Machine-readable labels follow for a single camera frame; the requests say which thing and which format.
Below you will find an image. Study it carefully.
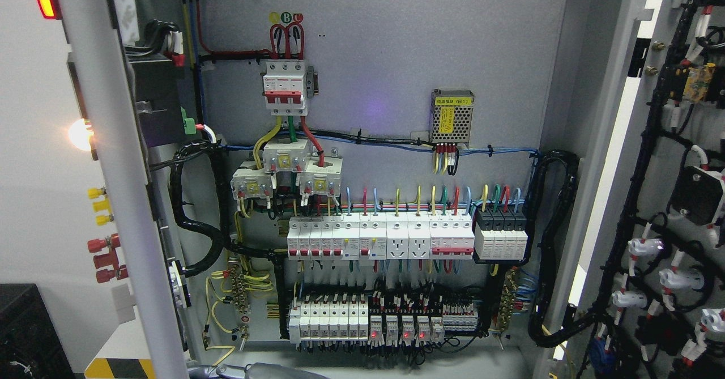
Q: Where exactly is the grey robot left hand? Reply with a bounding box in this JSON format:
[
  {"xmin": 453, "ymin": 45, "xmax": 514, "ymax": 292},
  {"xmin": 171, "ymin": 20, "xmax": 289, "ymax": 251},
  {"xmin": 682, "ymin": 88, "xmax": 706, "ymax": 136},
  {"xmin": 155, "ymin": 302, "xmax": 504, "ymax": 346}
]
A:
[{"xmin": 188, "ymin": 363, "xmax": 328, "ymax": 378}]

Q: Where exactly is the grey cabinet door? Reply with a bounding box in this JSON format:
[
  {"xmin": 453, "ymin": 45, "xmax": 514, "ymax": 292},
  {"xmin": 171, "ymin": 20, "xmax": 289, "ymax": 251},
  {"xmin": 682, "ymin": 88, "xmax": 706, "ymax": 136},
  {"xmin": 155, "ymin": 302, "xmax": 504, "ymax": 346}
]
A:
[
  {"xmin": 524, "ymin": 0, "xmax": 723, "ymax": 378},
  {"xmin": 59, "ymin": 0, "xmax": 188, "ymax": 378}
]

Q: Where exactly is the lower relay terminal row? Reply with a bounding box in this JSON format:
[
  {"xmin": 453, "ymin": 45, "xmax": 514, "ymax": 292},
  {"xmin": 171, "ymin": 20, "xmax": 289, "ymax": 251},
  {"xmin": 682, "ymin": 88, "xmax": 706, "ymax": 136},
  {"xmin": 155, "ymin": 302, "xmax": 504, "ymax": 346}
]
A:
[{"xmin": 287, "ymin": 286, "xmax": 481, "ymax": 351}]

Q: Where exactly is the brass ground terminal bar left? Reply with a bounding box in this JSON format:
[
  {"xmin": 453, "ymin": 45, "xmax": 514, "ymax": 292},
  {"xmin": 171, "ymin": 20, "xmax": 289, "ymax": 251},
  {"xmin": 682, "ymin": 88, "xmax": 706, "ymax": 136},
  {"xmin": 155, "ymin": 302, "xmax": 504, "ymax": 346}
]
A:
[{"xmin": 227, "ymin": 253, "xmax": 251, "ymax": 340}]

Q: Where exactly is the white socket and breaker row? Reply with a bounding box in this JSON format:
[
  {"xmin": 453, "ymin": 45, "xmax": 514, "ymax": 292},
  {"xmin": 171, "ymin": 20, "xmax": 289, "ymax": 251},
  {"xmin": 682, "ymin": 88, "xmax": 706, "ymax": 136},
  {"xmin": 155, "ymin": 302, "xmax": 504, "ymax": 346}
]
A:
[{"xmin": 287, "ymin": 212, "xmax": 475, "ymax": 261}]

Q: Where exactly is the white current transformers group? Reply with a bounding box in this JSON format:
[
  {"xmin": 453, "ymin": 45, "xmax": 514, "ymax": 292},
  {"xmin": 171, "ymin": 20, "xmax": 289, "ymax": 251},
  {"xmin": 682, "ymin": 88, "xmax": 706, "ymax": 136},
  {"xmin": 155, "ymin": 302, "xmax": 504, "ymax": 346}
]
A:
[{"xmin": 231, "ymin": 139, "xmax": 343, "ymax": 201}]

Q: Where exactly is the black box on floor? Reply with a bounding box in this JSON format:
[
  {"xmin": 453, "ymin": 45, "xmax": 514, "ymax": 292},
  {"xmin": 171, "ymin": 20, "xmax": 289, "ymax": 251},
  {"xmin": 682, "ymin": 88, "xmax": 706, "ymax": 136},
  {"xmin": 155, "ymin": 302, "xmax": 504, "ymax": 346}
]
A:
[{"xmin": 1, "ymin": 283, "xmax": 75, "ymax": 378}]

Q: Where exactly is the brass terminal bar right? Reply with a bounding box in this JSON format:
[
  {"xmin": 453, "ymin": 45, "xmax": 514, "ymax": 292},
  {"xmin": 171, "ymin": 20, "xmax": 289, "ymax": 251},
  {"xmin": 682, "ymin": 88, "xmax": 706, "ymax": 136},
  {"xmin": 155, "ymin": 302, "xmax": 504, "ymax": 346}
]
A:
[{"xmin": 496, "ymin": 266, "xmax": 518, "ymax": 334}]

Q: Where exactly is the black surge protector block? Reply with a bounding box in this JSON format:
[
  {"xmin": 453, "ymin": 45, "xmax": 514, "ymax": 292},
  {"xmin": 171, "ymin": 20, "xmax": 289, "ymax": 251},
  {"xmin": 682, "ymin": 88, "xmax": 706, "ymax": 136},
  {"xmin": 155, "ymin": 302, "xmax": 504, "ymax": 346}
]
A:
[{"xmin": 474, "ymin": 206, "xmax": 530, "ymax": 266}]

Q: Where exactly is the red white main breaker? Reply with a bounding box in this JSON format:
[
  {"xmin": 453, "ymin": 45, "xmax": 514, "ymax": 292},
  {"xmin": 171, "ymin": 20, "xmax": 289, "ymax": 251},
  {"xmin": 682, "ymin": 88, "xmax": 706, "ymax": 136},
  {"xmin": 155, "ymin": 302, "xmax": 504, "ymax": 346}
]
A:
[{"xmin": 262, "ymin": 59, "xmax": 319, "ymax": 117}]

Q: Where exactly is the white glowing lamp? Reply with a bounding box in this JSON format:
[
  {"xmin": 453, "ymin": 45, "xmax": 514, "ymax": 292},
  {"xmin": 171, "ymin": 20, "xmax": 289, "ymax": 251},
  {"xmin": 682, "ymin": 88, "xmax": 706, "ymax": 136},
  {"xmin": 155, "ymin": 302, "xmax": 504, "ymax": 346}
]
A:
[{"xmin": 67, "ymin": 118, "xmax": 93, "ymax": 152}]

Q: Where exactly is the black digital power meter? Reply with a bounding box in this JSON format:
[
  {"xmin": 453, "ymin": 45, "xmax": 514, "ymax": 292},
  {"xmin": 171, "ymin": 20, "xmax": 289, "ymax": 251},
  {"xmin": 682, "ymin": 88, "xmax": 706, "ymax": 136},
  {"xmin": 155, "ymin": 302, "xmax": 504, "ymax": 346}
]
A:
[{"xmin": 127, "ymin": 56, "xmax": 186, "ymax": 147}]

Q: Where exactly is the perforated metal power supply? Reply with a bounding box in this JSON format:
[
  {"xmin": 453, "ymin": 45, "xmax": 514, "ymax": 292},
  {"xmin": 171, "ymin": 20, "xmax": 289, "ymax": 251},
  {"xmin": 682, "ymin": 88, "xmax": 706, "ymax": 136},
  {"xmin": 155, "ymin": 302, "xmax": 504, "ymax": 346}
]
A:
[{"xmin": 429, "ymin": 89, "xmax": 475, "ymax": 144}]

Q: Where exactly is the black corrugated cable conduit left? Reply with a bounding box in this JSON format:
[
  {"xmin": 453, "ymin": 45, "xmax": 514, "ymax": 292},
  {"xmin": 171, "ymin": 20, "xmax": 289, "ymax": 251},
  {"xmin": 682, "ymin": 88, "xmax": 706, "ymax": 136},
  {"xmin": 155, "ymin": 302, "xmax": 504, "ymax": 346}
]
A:
[{"xmin": 169, "ymin": 140, "xmax": 289, "ymax": 340}]

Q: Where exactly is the black corrugated cable conduit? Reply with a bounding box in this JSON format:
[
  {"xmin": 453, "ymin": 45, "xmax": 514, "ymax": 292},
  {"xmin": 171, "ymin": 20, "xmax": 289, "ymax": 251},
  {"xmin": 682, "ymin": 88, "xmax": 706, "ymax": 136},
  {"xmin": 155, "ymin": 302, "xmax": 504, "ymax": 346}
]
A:
[
  {"xmin": 169, "ymin": 140, "xmax": 289, "ymax": 340},
  {"xmin": 527, "ymin": 150, "xmax": 581, "ymax": 348}
]

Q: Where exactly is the black corrugated cable conduit right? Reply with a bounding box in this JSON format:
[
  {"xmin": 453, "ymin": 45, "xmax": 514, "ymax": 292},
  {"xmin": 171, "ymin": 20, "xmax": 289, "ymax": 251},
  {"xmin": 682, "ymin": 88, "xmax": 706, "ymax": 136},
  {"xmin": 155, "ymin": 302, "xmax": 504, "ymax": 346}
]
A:
[{"xmin": 527, "ymin": 150, "xmax": 581, "ymax": 348}]

